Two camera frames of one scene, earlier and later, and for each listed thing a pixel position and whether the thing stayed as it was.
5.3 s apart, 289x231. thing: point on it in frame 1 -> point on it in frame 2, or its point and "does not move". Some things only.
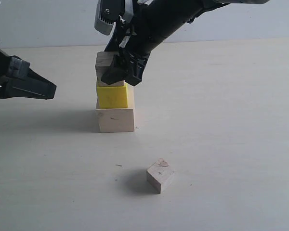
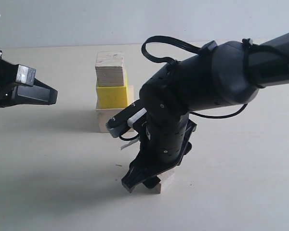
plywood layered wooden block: x=103 y=60 does not move
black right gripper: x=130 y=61 -> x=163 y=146
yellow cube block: x=113 y=97 does not move
